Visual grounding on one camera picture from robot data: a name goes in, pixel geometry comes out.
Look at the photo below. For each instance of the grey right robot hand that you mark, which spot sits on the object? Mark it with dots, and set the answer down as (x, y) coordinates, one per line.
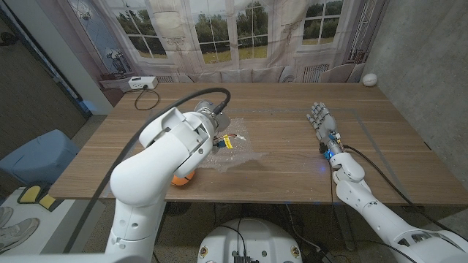
(327, 126)

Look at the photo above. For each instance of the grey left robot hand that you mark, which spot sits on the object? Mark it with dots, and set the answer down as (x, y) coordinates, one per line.
(214, 117)

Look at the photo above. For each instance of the clear bubble wrap sheet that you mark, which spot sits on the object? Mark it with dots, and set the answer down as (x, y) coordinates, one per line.
(239, 153)

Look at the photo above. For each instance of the orange mini basketball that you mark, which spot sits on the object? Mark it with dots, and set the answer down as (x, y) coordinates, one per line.
(181, 180)

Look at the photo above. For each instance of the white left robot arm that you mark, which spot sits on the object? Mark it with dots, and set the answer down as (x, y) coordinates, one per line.
(157, 168)

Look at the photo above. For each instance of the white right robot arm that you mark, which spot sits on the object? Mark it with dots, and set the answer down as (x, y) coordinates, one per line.
(384, 219)

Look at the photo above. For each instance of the white ball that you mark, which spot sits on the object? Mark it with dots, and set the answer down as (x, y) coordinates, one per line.
(370, 79)

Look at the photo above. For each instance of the white power strip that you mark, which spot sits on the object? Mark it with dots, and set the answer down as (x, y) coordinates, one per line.
(142, 82)

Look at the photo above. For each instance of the printed window backdrop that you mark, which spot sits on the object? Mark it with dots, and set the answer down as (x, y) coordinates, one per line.
(219, 71)

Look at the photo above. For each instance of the grey metal table leg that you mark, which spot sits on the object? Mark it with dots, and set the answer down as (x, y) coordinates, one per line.
(345, 233)

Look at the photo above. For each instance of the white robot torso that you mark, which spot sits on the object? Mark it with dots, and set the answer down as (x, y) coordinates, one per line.
(252, 237)

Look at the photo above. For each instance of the blue chair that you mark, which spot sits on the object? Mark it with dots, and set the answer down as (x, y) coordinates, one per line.
(40, 157)

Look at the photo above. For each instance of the yellow black foot pedal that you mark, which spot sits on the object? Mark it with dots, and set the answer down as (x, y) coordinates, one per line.
(49, 201)
(30, 194)

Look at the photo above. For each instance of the grey sneaker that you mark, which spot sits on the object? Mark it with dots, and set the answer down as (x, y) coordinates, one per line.
(4, 215)
(18, 233)

